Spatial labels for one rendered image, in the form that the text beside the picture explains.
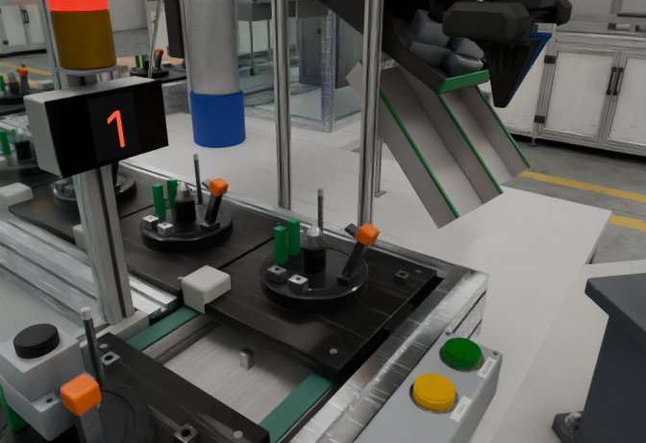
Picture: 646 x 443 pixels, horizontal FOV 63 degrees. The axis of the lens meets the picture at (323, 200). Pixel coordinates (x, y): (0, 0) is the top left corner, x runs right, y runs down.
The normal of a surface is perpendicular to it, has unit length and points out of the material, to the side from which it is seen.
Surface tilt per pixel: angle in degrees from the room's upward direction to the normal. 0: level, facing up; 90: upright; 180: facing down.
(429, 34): 111
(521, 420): 0
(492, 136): 90
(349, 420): 0
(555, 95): 90
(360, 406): 0
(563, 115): 90
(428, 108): 90
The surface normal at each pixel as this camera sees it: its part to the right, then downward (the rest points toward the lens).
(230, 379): 0.00, -0.91
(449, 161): 0.50, -0.44
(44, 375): 0.81, 0.24
